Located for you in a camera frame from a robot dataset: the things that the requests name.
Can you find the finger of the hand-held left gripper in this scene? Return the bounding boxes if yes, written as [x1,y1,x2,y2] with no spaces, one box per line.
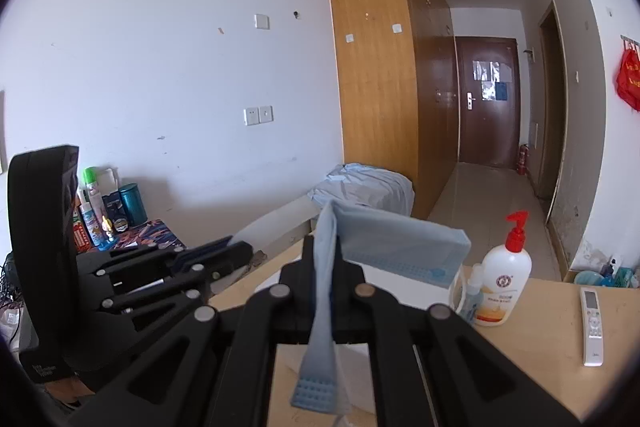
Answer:
[77,236,254,293]
[99,262,222,334]

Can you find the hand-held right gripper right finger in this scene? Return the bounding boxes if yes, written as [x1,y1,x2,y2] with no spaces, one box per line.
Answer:
[332,257,583,427]

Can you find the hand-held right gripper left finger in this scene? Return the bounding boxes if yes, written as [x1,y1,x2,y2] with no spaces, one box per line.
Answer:
[67,237,321,427]

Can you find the white storage box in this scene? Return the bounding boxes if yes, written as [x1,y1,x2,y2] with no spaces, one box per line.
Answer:
[254,257,468,414]

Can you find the blue face mask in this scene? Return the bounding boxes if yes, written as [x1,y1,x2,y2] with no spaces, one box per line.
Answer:
[291,199,472,415]

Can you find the red box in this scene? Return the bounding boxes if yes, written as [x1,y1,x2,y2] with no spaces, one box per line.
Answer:
[74,206,96,253]

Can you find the white blue printed bottle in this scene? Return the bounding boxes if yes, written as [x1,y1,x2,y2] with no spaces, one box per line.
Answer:
[79,202,107,245]

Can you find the small yellow figurine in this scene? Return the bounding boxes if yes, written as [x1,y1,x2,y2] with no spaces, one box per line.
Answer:
[100,215,120,248]

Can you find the patterned purple cloth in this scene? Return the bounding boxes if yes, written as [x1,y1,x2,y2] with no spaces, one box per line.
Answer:
[107,219,186,258]

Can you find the green cap spray can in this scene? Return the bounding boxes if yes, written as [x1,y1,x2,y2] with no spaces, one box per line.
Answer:
[82,167,104,208]

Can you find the dark blue box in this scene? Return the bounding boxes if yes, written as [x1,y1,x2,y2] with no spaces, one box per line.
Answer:
[102,192,127,228]

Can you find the white carton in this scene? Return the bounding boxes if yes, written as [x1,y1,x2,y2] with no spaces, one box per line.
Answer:
[97,168,120,198]

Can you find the teal canister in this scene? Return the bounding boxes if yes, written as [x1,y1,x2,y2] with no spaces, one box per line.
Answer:
[119,183,147,226]

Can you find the light blue quilt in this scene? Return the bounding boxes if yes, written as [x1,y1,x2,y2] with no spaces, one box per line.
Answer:
[306,163,416,220]

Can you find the small blue spray bottle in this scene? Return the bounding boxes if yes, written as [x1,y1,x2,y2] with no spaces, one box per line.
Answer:
[457,263,486,323]

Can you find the white lotion bottle red pump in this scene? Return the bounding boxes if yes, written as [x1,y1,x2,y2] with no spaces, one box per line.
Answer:
[472,210,533,328]

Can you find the dark brown entrance door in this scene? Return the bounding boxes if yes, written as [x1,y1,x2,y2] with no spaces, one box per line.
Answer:
[455,36,521,168]

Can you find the wooden wardrobe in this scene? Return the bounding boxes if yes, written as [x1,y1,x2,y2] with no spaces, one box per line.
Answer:
[323,0,460,220]

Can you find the teal basin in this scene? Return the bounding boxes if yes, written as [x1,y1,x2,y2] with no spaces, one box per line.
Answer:
[574,269,613,287]

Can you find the white remote control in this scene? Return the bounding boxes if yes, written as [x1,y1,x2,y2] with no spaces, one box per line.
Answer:
[580,287,605,367]

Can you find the papers on door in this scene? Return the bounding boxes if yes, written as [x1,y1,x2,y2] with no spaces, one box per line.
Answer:
[472,61,513,100]

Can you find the brown side door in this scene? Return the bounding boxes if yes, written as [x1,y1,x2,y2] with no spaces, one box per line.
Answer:
[537,0,569,212]

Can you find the black cables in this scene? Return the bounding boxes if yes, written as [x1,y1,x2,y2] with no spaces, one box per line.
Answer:
[0,252,23,308]

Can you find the white double wall outlet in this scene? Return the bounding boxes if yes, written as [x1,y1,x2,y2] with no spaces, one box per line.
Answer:
[244,106,274,126]

